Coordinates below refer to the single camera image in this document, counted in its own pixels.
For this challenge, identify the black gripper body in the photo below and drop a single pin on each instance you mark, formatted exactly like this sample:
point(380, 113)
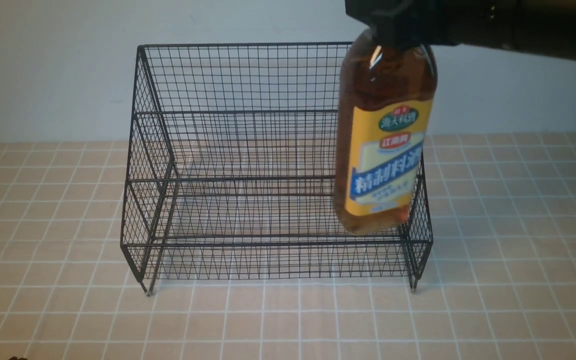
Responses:
point(404, 24)

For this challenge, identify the brown seasoning bottle yellow label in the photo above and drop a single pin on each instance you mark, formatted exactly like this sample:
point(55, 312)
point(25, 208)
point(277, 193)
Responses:
point(385, 100)

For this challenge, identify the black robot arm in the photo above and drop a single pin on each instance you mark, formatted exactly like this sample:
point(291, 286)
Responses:
point(536, 27)

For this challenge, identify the black wire mesh shelf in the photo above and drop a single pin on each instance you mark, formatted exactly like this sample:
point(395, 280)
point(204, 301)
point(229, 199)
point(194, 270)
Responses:
point(230, 170)

